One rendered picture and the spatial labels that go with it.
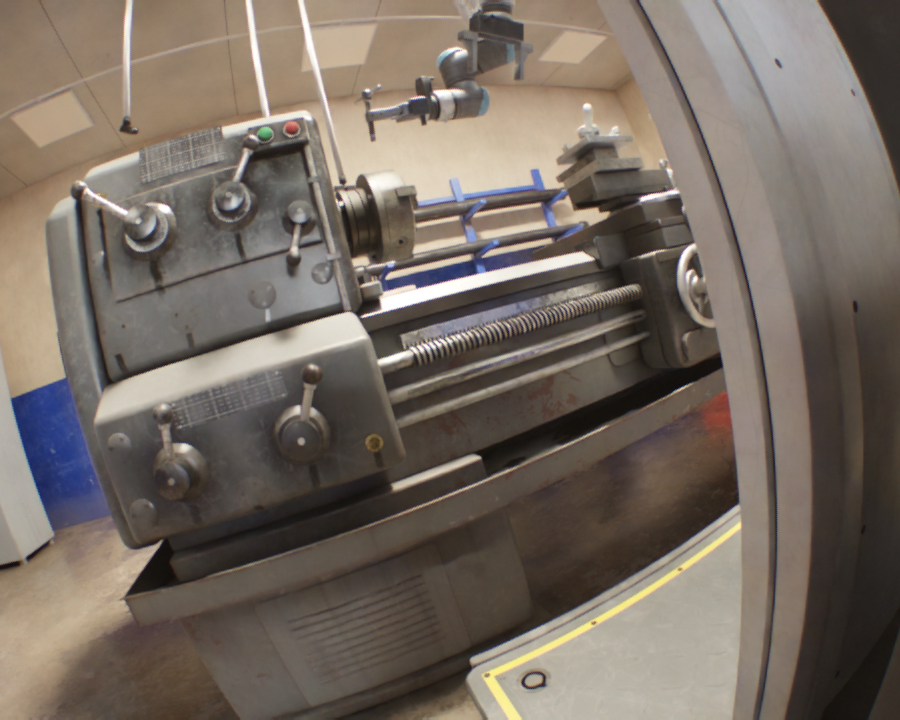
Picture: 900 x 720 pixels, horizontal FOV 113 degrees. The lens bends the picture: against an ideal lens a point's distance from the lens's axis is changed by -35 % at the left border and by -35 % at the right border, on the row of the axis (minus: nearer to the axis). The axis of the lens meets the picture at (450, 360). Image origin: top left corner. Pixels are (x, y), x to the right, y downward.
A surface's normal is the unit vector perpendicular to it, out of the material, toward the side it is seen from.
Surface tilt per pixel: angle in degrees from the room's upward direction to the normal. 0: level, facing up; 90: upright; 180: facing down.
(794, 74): 90
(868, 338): 90
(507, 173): 90
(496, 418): 90
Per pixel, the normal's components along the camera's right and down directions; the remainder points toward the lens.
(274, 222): 0.33, -0.03
